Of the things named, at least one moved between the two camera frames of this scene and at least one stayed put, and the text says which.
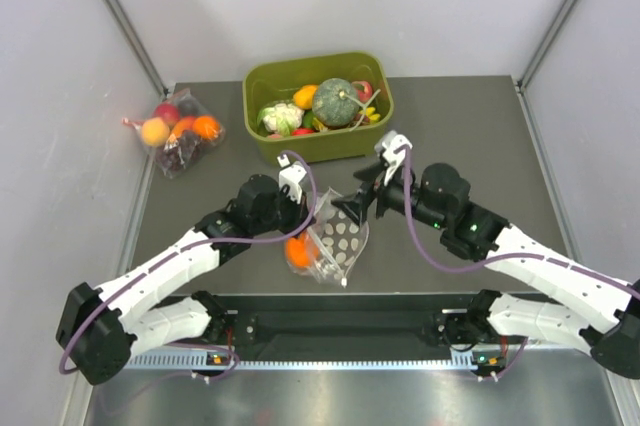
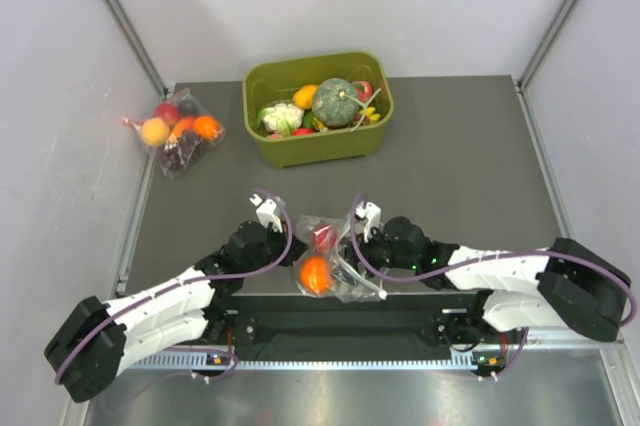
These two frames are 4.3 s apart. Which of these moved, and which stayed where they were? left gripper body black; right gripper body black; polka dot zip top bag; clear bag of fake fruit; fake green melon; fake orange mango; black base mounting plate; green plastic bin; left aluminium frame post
Moved: left gripper body black; polka dot zip top bag; right gripper body black
Stayed: black base mounting plate; clear bag of fake fruit; green plastic bin; fake green melon; fake orange mango; left aluminium frame post
